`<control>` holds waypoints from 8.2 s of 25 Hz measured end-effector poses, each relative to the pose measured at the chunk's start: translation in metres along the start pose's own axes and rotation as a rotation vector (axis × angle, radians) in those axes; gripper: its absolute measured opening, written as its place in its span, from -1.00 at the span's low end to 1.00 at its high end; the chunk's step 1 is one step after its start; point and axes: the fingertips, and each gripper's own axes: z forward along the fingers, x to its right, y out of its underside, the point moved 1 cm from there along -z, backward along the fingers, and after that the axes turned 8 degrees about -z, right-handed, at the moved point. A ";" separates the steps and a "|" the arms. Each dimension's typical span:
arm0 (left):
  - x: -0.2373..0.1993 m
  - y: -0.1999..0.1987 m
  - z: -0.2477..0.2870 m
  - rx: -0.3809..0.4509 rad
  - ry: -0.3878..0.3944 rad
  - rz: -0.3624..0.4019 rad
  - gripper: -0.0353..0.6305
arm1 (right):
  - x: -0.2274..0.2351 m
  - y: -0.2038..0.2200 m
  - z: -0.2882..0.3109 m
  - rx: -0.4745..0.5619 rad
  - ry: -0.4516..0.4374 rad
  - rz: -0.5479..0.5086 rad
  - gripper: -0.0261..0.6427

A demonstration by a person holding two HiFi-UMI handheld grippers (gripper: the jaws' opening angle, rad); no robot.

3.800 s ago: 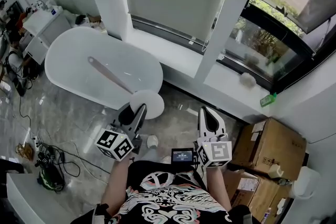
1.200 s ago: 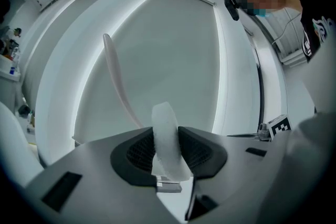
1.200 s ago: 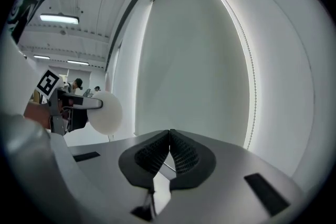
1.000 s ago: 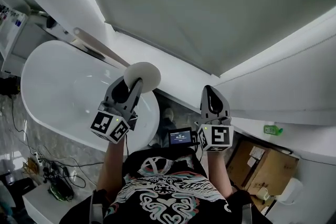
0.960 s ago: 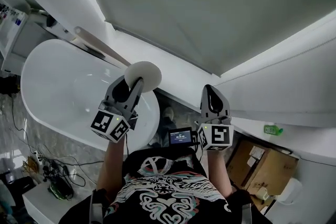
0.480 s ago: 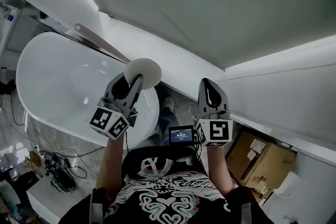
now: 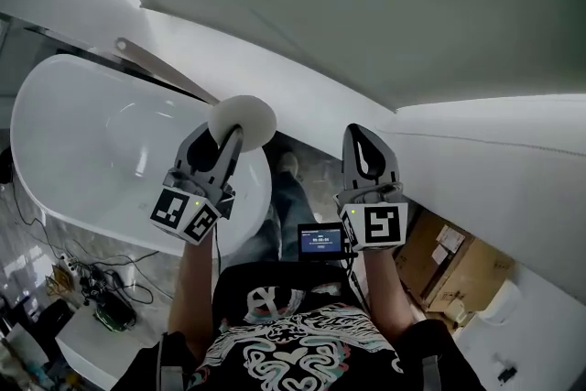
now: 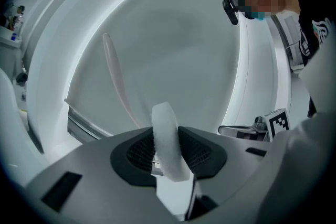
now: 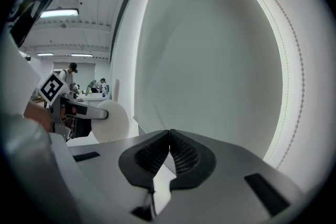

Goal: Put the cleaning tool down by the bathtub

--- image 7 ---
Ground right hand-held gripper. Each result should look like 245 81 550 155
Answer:
333 123 408 252

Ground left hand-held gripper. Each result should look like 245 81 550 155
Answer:
149 123 244 246

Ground long-handled round white brush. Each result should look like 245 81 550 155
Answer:
114 37 278 154

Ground white oval bathtub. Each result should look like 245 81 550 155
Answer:
9 54 274 255

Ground person's left forearm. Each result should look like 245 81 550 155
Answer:
168 236 217 359

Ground person's right forearm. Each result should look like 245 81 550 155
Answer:
360 246 416 342

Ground person's white shoe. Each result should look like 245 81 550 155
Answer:
277 150 300 176

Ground small black display screen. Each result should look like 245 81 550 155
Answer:
297 222 345 262

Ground person's blue jeans legs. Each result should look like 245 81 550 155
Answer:
237 171 318 265

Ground large brown cardboard box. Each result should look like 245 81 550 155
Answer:
393 210 516 313

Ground black patterned t-shirt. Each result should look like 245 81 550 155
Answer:
109 260 487 391

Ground green and black helmet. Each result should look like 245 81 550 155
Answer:
92 296 139 331

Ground white plastic bin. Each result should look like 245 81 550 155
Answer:
480 278 524 327

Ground white table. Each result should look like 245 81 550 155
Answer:
54 306 153 391

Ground black chair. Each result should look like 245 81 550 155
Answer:
27 299 75 364

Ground cables and power strip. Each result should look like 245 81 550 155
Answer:
12 186 156 307

